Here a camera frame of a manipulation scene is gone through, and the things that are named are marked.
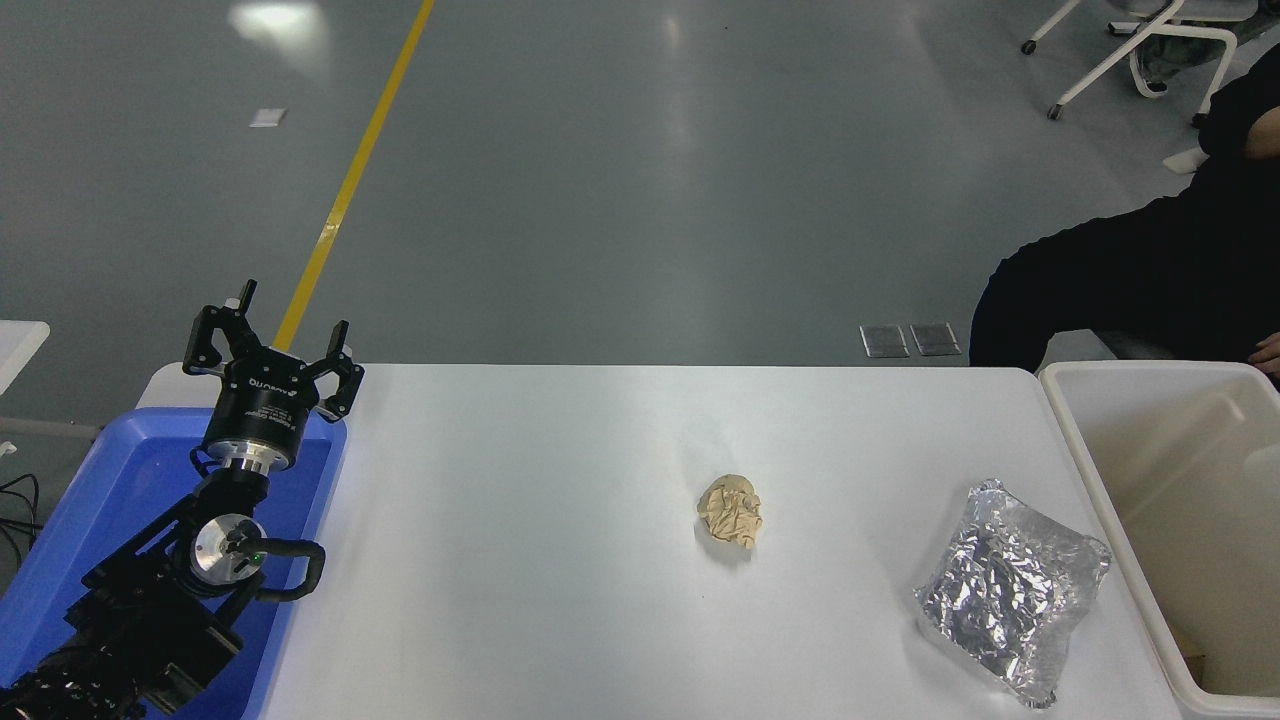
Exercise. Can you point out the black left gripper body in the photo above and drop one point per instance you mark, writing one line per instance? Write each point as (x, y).
(262, 405)

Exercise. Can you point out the metal floor plate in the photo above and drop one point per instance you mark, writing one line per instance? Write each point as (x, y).
(935, 339)
(885, 341)

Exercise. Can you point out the crumpled silver foil tray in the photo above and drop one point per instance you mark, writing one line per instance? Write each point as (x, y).
(1000, 590)

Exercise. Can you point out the white wheeled chair frame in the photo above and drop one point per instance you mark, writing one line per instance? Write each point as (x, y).
(1110, 60)

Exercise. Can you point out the blue plastic tray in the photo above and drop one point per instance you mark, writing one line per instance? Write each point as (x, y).
(130, 480)

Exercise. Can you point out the person's hand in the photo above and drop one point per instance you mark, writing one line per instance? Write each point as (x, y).
(1268, 353)

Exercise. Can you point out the small white table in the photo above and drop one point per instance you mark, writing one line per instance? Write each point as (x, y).
(18, 350)

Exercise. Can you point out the person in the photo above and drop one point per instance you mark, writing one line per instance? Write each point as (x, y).
(1150, 270)

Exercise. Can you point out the crumpled tan paper ball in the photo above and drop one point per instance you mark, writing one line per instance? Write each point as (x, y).
(730, 512)

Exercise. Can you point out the person's forearm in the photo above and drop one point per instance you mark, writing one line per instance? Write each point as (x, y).
(1266, 140)

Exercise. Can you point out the large pale plastic bin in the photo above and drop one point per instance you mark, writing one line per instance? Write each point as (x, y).
(1150, 470)

